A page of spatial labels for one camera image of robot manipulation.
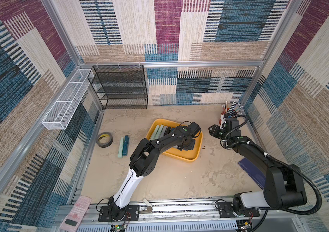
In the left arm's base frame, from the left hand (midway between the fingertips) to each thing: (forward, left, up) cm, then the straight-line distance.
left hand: (190, 146), depth 95 cm
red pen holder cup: (+4, -16, +21) cm, 27 cm away
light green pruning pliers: (-2, +45, -1) cm, 45 cm away
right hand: (+5, -14, +10) cm, 17 cm away
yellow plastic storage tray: (-4, +10, -2) cm, 11 cm away
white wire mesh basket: (+2, +67, +31) cm, 74 cm away
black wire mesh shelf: (+41, +49, +17) cm, 66 cm away
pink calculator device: (-40, +62, -2) cm, 73 cm away
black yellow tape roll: (+8, +58, -3) cm, 59 cm away
